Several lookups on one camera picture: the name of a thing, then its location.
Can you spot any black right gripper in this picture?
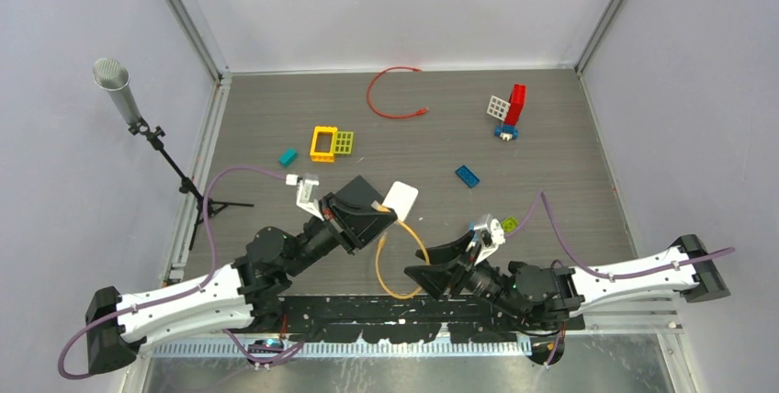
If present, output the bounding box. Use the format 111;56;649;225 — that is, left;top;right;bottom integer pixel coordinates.
403;230;525;319

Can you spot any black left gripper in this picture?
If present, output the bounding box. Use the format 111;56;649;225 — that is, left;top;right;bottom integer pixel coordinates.
284;193;396;277

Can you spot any yellow ethernet cable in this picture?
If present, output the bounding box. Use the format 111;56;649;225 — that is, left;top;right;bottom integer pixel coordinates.
373;203;432;301

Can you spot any white square switch box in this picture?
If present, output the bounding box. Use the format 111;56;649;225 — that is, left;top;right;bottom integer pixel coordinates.
382;181;419;222

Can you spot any black network switch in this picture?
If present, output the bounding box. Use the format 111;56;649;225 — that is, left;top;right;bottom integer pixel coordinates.
335;175;384;208

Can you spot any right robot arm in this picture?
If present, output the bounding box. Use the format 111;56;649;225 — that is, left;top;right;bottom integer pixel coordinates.
404;230;735;330

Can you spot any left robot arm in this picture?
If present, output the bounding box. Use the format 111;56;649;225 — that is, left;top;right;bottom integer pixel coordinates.
85;174;419;375

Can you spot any lime green lattice piece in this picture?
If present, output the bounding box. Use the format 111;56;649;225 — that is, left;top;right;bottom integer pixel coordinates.
333;130;355;155

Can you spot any lime green flat brick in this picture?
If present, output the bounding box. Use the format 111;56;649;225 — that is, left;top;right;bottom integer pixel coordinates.
501;217;519;234

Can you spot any teal toy block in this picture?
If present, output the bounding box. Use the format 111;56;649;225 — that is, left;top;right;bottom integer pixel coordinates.
277;148;299;168

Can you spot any blue flat toy brick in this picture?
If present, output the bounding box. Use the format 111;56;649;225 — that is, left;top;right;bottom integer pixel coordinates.
455;164;480;188

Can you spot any blue toy brick base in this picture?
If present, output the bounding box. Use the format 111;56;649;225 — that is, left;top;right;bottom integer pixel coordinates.
493;124;519;141

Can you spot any black microphone stand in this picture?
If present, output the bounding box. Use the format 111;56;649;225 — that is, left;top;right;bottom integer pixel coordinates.
129;118;254;251

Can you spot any white toy lattice piece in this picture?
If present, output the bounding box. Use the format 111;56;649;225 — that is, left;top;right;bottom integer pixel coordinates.
486;95;511;122

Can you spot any red toy brick tower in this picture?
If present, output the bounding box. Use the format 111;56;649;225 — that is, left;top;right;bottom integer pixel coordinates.
503;84;526;127

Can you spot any silver microphone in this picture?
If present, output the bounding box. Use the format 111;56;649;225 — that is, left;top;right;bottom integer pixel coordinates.
93;58;143;127

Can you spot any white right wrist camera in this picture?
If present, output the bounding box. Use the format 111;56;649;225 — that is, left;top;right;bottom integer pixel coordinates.
466;214;505;263

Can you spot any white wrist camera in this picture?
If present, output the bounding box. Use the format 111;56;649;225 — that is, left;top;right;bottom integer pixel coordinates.
466;214;505;263
285;174;322;219

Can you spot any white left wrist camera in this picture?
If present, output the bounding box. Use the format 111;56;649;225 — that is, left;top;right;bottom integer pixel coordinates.
285;174;322;219

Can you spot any yellow toy window frame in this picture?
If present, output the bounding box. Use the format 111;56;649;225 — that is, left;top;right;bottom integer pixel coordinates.
310;126;338;163

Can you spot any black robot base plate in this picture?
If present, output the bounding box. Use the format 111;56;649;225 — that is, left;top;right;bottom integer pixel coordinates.
222;294;587;344

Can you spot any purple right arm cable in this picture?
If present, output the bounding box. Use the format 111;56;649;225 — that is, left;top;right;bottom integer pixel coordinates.
504;189;737;367

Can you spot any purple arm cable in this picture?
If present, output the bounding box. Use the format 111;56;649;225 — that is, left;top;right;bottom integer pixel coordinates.
504;189;737;367
57;164;306;380

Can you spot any red ethernet cable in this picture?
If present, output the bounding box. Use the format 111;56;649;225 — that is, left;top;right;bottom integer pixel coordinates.
366;65;430;120

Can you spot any white perforated cable tray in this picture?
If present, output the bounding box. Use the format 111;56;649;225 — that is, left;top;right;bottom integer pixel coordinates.
152;337;532;358

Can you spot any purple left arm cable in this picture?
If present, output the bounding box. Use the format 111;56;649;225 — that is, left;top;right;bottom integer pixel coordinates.
57;164;306;380

